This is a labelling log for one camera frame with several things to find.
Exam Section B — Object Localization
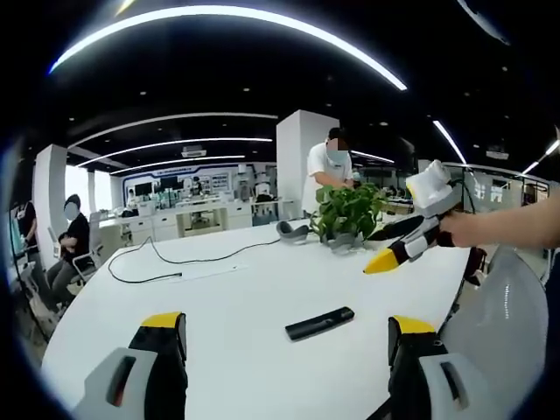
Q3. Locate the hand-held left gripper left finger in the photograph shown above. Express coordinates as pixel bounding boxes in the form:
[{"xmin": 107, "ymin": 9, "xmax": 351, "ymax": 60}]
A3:
[{"xmin": 69, "ymin": 311, "xmax": 190, "ymax": 420}]

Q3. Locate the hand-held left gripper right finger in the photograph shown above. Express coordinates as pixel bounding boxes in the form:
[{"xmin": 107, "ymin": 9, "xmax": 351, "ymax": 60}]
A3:
[{"xmin": 387, "ymin": 314, "xmax": 485, "ymax": 420}]

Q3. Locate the black remote control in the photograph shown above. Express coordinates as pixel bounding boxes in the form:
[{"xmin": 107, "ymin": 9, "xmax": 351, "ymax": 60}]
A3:
[{"xmin": 284, "ymin": 306, "xmax": 354, "ymax": 341}]

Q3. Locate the person's right hand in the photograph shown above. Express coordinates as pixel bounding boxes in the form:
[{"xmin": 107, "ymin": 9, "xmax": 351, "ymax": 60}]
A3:
[{"xmin": 439, "ymin": 211, "xmax": 479, "ymax": 249}]

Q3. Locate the long ceiling light strip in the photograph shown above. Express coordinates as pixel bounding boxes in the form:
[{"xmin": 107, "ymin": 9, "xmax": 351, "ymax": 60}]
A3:
[
  {"xmin": 76, "ymin": 136, "xmax": 273, "ymax": 168},
  {"xmin": 432, "ymin": 120, "xmax": 468, "ymax": 166},
  {"xmin": 108, "ymin": 153, "xmax": 246, "ymax": 175},
  {"xmin": 522, "ymin": 139, "xmax": 560, "ymax": 175},
  {"xmin": 47, "ymin": 4, "xmax": 408, "ymax": 92}
]

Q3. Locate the green potted plant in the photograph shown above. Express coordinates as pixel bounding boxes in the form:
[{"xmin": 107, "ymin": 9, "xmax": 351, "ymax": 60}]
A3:
[{"xmin": 308, "ymin": 182, "xmax": 390, "ymax": 254}]

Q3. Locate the grey mesh office chair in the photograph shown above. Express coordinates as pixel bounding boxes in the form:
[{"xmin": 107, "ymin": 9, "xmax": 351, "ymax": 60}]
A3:
[{"xmin": 437, "ymin": 244, "xmax": 550, "ymax": 420}]

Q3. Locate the white power strip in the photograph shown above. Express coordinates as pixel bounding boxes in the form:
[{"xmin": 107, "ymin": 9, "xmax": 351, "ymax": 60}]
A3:
[{"xmin": 168, "ymin": 262, "xmax": 249, "ymax": 284}]

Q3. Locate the grey curved headset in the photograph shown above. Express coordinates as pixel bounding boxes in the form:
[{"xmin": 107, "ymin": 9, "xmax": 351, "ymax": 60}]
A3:
[{"xmin": 275, "ymin": 220, "xmax": 310, "ymax": 246}]

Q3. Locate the white square pillar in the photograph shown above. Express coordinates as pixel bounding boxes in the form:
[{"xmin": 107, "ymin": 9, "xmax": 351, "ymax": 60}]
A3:
[
  {"xmin": 275, "ymin": 108, "xmax": 340, "ymax": 222},
  {"xmin": 33, "ymin": 144, "xmax": 69, "ymax": 237}
]

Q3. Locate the white office chair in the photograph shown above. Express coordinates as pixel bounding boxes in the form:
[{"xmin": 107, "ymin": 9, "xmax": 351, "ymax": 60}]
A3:
[{"xmin": 69, "ymin": 212, "xmax": 106, "ymax": 285}]

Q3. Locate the white workbench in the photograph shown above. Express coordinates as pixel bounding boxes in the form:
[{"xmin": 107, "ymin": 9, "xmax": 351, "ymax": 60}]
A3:
[{"xmin": 150, "ymin": 199, "xmax": 255, "ymax": 240}]

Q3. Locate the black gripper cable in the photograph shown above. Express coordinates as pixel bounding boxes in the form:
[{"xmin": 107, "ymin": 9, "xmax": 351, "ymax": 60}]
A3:
[{"xmin": 450, "ymin": 168, "xmax": 480, "ymax": 215}]

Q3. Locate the black table cable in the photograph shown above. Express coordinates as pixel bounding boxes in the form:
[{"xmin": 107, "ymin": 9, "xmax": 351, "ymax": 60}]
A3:
[{"xmin": 107, "ymin": 235, "xmax": 284, "ymax": 281}]

